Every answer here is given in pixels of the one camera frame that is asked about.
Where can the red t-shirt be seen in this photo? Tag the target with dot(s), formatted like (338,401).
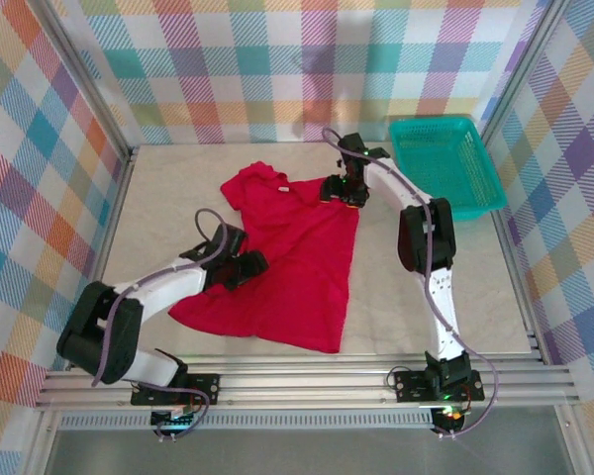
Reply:
(297,257)

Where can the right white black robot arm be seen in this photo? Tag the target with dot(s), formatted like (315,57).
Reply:
(443,297)

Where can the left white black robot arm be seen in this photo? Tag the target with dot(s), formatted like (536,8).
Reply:
(163,282)

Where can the teal plastic basket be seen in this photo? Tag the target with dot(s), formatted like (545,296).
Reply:
(445,163)

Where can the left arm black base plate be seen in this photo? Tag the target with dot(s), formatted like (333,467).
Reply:
(205,383)

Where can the aluminium mounting rail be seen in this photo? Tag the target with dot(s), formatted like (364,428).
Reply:
(302,383)

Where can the aluminium side rail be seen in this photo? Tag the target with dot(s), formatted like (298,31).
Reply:
(503,232)
(120,198)

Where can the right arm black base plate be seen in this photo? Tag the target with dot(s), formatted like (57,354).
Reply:
(408,386)

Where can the aluminium frame post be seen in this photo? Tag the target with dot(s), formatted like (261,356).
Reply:
(79,74)
(524,64)

